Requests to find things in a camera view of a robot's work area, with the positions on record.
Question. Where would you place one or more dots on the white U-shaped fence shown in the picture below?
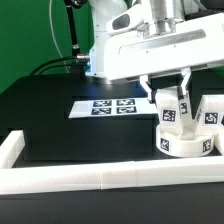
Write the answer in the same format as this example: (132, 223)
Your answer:
(100, 176)

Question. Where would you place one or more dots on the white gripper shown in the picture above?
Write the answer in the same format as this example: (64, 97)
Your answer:
(153, 39)

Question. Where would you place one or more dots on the white marker tag sheet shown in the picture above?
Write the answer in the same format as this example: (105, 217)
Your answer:
(112, 107)

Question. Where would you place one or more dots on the white round stool seat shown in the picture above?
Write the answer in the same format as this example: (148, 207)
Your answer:
(183, 146)

